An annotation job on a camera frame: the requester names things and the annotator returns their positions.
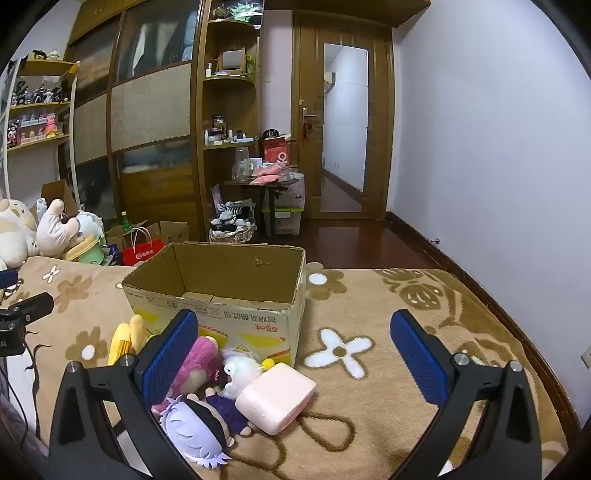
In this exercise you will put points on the wall outlet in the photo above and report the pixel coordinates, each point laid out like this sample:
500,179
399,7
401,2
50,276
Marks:
586,355

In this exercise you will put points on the wooden door with mirror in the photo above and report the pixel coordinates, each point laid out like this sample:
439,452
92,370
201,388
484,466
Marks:
309,175

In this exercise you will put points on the green leafy ornament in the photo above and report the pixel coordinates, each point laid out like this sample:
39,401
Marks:
244,10

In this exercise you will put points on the small framed mirror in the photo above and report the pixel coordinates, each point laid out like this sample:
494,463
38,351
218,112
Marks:
232,59

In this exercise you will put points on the open brown cardboard box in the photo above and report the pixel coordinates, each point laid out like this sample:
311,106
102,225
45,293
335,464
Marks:
57,194

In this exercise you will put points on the large cream plush toy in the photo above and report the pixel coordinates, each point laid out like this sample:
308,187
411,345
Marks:
14,233

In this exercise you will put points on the wooden figurine shelf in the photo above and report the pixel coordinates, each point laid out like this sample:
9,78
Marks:
41,143

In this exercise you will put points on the white pink bunny plush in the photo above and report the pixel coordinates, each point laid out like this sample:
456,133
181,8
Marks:
55,230

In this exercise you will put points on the pink plush toy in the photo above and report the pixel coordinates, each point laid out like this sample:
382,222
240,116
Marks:
201,357

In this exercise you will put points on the wooden wardrobe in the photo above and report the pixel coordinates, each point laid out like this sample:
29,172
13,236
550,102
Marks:
147,110

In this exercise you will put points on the wicker basket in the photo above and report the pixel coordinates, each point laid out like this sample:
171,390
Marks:
231,235

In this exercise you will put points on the dark purple plush doll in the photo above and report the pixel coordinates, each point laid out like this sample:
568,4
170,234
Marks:
226,406

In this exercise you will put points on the row of dark figurines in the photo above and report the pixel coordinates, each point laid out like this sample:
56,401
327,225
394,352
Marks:
39,92

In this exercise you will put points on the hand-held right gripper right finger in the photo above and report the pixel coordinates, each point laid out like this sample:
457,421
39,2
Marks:
418,357

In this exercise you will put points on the red carton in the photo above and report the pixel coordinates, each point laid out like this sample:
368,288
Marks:
277,150

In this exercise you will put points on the clear plastic jar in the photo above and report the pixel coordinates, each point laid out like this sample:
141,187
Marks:
240,164

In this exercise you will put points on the white fluffy plush yellow pompom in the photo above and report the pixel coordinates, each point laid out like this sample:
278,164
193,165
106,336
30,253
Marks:
238,371

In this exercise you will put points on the small dark side table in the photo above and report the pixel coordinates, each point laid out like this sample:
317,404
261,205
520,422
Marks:
272,184

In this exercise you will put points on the low open cardboard boxes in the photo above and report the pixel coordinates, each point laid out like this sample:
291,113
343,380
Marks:
173,230

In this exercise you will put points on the red paper bag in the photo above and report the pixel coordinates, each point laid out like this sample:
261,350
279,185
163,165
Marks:
143,254

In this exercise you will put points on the row of pink figurines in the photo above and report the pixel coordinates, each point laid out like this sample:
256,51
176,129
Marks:
39,127

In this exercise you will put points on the lavender-haired plush doll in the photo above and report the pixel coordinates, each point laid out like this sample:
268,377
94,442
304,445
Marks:
194,429

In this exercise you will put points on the printed cardboard box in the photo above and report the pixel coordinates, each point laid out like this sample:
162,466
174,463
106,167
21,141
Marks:
240,277

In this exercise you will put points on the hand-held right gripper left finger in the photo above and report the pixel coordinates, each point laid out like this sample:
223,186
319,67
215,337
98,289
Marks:
170,357

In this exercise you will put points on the yellow plush toy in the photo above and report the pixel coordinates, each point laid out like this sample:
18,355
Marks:
124,339

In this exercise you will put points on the basket of clothes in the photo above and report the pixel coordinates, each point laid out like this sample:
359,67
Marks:
233,212

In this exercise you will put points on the red door tassel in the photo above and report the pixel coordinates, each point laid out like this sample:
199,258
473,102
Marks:
306,129

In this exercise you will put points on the clear plastic storage bin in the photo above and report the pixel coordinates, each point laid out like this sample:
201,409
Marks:
288,217

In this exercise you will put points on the green glass bottle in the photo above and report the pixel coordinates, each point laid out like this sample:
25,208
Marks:
125,224

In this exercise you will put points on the plush doll green hat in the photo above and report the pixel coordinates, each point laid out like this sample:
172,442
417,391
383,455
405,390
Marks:
85,244

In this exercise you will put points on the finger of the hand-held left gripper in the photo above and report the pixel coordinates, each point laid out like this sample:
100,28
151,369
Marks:
8,278
34,304

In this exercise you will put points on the pink block plush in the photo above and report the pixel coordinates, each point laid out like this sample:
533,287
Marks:
274,397

